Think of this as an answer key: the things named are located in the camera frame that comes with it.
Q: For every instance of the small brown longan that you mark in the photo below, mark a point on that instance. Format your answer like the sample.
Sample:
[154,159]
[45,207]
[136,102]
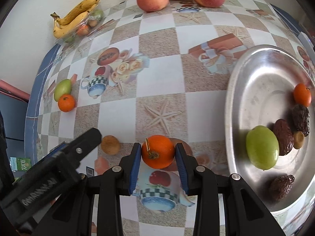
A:
[298,139]

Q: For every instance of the green drink carton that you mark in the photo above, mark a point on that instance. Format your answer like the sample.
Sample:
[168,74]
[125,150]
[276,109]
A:
[20,164]

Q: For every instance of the dark date in basin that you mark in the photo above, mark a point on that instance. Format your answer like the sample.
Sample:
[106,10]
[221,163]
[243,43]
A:
[284,136]

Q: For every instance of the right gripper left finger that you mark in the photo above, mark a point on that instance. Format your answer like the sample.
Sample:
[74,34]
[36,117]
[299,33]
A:
[71,214]

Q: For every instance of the orange with stem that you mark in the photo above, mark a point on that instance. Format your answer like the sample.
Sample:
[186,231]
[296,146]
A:
[158,151]

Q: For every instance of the checkered printed tablecloth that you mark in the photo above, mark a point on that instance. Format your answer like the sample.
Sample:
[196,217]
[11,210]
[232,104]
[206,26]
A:
[160,73]

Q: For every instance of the small orange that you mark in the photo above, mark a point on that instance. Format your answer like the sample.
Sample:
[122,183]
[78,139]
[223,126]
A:
[302,95]
[66,103]

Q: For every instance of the wrinkled date front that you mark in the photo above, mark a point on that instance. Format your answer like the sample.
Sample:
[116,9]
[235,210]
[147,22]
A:
[281,186]

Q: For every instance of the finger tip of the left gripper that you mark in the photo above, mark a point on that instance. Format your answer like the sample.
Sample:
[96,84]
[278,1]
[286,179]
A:
[47,179]

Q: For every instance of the dark red date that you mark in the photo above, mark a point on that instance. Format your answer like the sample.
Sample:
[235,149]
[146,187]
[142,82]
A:
[301,118]

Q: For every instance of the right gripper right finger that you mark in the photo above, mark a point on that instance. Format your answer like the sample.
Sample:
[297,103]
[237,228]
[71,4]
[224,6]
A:
[245,213]

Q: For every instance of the yellow banana bunch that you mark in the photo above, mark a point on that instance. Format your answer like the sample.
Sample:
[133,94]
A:
[73,17]

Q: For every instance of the green jujube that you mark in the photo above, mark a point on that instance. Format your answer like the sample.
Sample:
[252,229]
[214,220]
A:
[62,88]
[262,147]

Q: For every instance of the steel round basin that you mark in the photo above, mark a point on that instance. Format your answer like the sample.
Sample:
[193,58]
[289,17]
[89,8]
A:
[260,91]

